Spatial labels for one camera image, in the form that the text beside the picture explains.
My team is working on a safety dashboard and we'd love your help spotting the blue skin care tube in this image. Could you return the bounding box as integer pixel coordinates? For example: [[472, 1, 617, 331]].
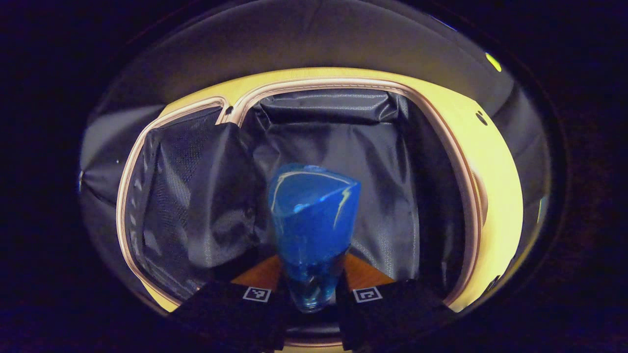
[[268, 163, 362, 313]]

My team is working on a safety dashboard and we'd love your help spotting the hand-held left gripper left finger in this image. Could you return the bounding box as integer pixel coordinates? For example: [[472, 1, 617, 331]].
[[167, 254, 290, 353]]

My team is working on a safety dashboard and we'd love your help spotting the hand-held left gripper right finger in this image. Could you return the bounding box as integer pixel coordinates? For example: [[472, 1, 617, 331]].
[[335, 252, 457, 351]]

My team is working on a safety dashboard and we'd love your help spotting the pale pink suitcase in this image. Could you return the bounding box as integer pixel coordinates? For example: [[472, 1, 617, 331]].
[[116, 77, 489, 348]]

